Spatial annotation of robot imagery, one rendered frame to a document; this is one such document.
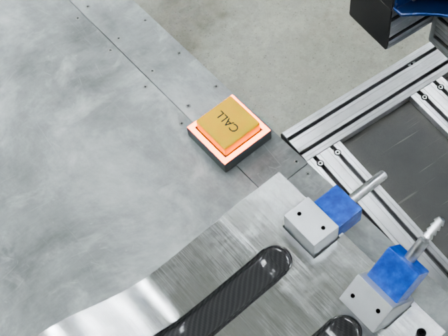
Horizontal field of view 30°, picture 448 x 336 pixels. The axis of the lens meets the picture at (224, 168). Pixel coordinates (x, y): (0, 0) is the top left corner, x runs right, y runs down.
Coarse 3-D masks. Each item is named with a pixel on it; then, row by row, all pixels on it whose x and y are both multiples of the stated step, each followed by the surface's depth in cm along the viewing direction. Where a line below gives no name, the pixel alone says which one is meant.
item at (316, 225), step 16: (384, 176) 96; (336, 192) 94; (368, 192) 95; (304, 208) 92; (320, 208) 93; (336, 208) 93; (352, 208) 93; (288, 224) 92; (304, 224) 91; (320, 224) 91; (336, 224) 91; (352, 224) 94; (304, 240) 91; (320, 240) 90; (336, 240) 93
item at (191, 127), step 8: (232, 96) 112; (240, 104) 112; (192, 128) 110; (264, 128) 109; (200, 136) 109; (256, 136) 109; (208, 144) 109; (248, 144) 108; (216, 152) 108; (240, 152) 108; (224, 160) 107
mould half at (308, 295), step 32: (256, 192) 97; (288, 192) 96; (224, 224) 95; (256, 224) 94; (192, 256) 94; (224, 256) 93; (320, 256) 92; (352, 256) 92; (160, 288) 92; (192, 288) 92; (288, 288) 90; (320, 288) 90; (64, 320) 86; (96, 320) 88; (128, 320) 89; (160, 320) 90; (256, 320) 89; (288, 320) 89; (320, 320) 88; (416, 320) 87
